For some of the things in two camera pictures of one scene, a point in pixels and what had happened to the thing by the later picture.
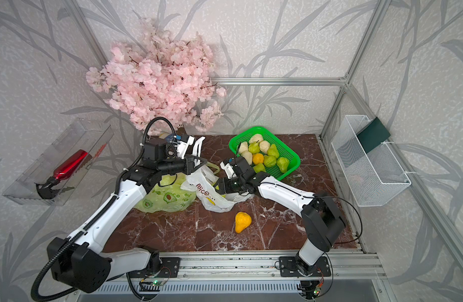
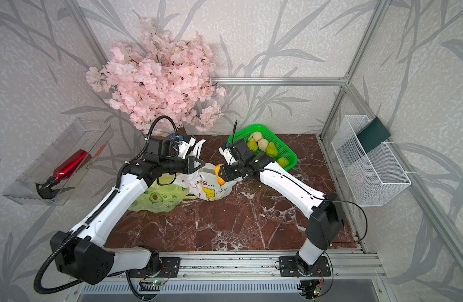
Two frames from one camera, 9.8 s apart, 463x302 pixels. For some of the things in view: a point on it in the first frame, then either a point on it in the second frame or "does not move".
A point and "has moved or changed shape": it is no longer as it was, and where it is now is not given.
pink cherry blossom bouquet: [160, 82] does not move
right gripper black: [221, 186] to [224, 174]
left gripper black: [188, 163] does not move
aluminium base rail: [265, 263] does not move
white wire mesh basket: [370, 177] does not move
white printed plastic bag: [202, 181] has moved or changed shape
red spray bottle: [65, 170] does not move
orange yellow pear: [242, 219] to [220, 180]
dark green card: [372, 134] does not move
